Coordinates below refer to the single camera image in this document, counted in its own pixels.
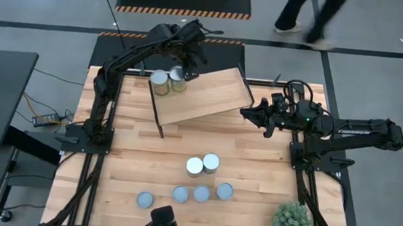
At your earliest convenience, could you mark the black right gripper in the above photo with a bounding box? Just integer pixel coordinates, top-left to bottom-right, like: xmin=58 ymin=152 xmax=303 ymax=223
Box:
xmin=238 ymin=94 xmax=301 ymax=141

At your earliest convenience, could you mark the pears label tall can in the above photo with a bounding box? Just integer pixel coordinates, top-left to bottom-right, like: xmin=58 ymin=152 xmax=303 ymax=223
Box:
xmin=201 ymin=151 xmax=222 ymax=175

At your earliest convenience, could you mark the teal label short can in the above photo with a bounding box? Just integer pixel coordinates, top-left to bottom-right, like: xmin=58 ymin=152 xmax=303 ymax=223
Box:
xmin=136 ymin=190 xmax=155 ymax=211

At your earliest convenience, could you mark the orange floor cable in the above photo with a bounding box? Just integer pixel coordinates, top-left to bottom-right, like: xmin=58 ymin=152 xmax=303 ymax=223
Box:
xmin=20 ymin=92 xmax=52 ymax=123

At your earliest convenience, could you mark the carrots label tall can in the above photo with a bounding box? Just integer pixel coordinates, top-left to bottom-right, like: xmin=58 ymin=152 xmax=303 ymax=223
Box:
xmin=167 ymin=65 xmax=190 ymax=93

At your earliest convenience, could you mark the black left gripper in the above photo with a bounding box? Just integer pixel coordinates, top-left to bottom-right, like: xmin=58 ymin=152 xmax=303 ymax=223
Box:
xmin=171 ymin=37 xmax=211 ymax=84

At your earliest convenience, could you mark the black table frame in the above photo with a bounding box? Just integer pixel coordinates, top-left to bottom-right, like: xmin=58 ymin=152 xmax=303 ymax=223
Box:
xmin=43 ymin=60 xmax=367 ymax=226

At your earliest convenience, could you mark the green artificial plant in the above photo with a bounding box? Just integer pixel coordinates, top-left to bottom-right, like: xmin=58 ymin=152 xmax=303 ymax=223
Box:
xmin=271 ymin=199 xmax=317 ymax=226

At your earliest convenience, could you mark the dark grey desk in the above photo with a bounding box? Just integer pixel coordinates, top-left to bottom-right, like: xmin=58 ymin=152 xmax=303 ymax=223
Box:
xmin=0 ymin=50 xmax=40 ymax=154

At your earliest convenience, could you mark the wooden shelf with black legs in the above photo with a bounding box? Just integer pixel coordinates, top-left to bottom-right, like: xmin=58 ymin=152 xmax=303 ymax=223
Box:
xmin=142 ymin=55 xmax=259 ymax=147

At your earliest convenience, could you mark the green peas short can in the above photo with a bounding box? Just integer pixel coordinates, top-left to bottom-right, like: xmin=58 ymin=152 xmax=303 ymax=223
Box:
xmin=192 ymin=184 xmax=212 ymax=203

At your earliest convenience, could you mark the black power adapter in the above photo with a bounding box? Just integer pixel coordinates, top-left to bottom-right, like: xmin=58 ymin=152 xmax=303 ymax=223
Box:
xmin=31 ymin=112 xmax=62 ymax=130

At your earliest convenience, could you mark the black floor cable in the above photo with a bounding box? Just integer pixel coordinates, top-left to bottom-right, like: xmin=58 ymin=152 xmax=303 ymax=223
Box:
xmin=32 ymin=68 xmax=86 ymax=87

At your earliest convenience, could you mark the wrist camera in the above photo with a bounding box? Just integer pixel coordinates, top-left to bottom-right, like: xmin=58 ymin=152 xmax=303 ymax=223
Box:
xmin=184 ymin=18 xmax=208 ymax=43
xmin=273 ymin=92 xmax=292 ymax=113

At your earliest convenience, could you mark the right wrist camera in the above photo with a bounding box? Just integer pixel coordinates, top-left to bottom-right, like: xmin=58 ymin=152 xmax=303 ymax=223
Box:
xmin=273 ymin=92 xmax=292 ymax=113

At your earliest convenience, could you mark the person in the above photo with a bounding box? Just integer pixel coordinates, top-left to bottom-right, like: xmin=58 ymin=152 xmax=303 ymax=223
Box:
xmin=272 ymin=0 xmax=351 ymax=54

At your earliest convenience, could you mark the black hanging cable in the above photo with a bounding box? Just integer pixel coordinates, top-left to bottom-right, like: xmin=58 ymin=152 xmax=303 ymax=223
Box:
xmin=90 ymin=0 xmax=131 ymax=52

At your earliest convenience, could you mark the oranges label tall can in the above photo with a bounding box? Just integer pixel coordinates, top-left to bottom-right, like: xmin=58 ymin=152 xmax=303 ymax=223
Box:
xmin=148 ymin=69 xmax=172 ymax=98

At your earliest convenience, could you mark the peaches label tall can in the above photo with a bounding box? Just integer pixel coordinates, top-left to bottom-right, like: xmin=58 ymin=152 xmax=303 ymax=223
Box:
xmin=185 ymin=156 xmax=206 ymax=179

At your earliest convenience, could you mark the mixed vegetables picture can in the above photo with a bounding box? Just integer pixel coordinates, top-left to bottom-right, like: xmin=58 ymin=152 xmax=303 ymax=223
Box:
xmin=214 ymin=181 xmax=235 ymax=202

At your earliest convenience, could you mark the tomato picture short can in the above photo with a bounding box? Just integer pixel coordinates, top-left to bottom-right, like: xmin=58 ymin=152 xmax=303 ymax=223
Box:
xmin=171 ymin=184 xmax=191 ymax=205

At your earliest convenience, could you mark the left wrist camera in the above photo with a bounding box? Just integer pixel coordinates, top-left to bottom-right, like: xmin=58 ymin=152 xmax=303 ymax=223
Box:
xmin=184 ymin=18 xmax=208 ymax=43

